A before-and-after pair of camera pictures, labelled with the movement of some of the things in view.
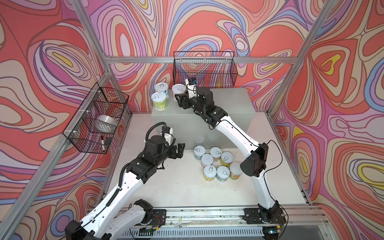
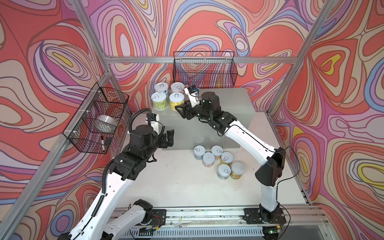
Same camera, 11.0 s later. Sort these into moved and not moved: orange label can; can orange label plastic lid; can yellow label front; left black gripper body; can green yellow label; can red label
Moved: can yellow label front; left black gripper body
Not moved: can orange label plastic lid; orange label can; can green yellow label; can red label
